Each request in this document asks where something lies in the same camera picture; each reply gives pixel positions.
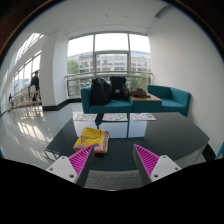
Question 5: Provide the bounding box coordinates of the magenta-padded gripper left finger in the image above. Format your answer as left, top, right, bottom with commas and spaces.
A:
46, 144, 96, 188

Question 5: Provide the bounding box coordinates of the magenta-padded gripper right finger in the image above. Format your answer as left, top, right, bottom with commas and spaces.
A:
133, 143, 182, 186

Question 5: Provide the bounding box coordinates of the orange and pink sun-print towel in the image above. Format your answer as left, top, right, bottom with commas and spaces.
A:
72, 127, 110, 154

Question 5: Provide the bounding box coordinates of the printed sticker sheet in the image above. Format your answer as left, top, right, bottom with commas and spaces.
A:
131, 112, 157, 122
73, 113, 98, 122
102, 113, 129, 122

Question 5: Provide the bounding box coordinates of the wooden sofa tabletop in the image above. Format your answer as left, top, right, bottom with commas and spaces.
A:
129, 93, 163, 103

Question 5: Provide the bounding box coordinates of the teal sofa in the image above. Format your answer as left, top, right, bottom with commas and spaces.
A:
80, 84, 192, 117

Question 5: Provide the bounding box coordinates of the brown jacket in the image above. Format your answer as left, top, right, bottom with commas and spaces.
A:
128, 86, 151, 99

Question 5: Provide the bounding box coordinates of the group of wooden chairs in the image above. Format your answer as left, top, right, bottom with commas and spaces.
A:
11, 89, 43, 109

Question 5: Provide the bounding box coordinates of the large black backpack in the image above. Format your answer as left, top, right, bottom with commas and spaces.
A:
90, 77, 112, 106

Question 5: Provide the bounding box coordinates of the black backpack with white label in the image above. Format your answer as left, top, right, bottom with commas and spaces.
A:
109, 76, 128, 100

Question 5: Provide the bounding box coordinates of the metal window railing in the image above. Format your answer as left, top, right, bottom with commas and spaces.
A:
64, 70, 153, 98

